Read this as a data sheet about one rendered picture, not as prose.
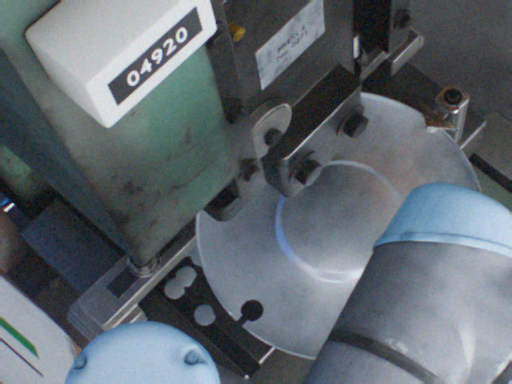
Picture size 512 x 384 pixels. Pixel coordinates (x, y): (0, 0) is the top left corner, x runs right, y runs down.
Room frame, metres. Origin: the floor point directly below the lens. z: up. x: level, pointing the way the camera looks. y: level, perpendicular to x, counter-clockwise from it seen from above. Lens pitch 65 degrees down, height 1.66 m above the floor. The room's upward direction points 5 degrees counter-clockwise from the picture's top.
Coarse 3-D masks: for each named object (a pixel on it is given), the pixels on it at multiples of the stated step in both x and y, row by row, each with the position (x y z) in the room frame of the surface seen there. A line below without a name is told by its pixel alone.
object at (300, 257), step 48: (384, 96) 0.49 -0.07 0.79; (384, 144) 0.44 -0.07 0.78; (432, 144) 0.43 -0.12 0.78; (336, 192) 0.38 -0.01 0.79; (384, 192) 0.38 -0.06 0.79; (240, 240) 0.34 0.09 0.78; (288, 240) 0.34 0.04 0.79; (336, 240) 0.33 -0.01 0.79; (240, 288) 0.29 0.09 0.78; (288, 288) 0.29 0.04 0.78; (336, 288) 0.29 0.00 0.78; (288, 336) 0.24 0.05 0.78
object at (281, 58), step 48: (240, 0) 0.36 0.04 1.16; (288, 0) 0.39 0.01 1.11; (336, 0) 0.42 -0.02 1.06; (240, 48) 0.36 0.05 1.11; (288, 48) 0.39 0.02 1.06; (336, 48) 0.42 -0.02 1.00; (288, 96) 0.38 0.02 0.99; (336, 96) 0.39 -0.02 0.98; (288, 144) 0.35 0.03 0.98; (336, 144) 0.38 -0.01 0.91; (288, 192) 0.34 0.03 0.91
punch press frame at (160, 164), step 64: (0, 0) 0.23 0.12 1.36; (0, 64) 0.24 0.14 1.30; (192, 64) 0.28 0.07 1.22; (0, 128) 0.32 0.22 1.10; (64, 128) 0.23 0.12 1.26; (128, 128) 0.25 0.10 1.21; (192, 128) 0.27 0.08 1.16; (64, 192) 0.28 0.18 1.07; (128, 192) 0.23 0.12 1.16; (192, 192) 0.26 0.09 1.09
